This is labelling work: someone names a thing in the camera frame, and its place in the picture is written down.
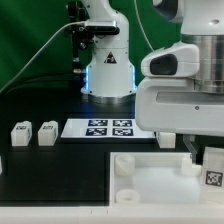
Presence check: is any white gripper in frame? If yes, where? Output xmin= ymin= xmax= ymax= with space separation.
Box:
xmin=135 ymin=77 xmax=224 ymax=164

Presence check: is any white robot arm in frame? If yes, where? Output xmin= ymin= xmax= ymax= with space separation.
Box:
xmin=81 ymin=0 xmax=224 ymax=141

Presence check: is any white marker board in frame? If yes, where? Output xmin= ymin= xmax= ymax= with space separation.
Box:
xmin=61 ymin=119 xmax=155 ymax=139

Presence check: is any black cable bundle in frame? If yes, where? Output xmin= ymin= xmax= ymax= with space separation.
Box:
xmin=0 ymin=72 xmax=84 ymax=95

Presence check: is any black camera on mount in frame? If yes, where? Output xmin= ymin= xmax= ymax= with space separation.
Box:
xmin=65 ymin=0 xmax=120 ymax=51

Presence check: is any white camera cable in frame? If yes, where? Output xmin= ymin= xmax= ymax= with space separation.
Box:
xmin=0 ymin=20 xmax=88 ymax=95

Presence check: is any white fence obstacle wall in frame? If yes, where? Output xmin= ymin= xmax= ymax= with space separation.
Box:
xmin=0 ymin=206 xmax=224 ymax=224

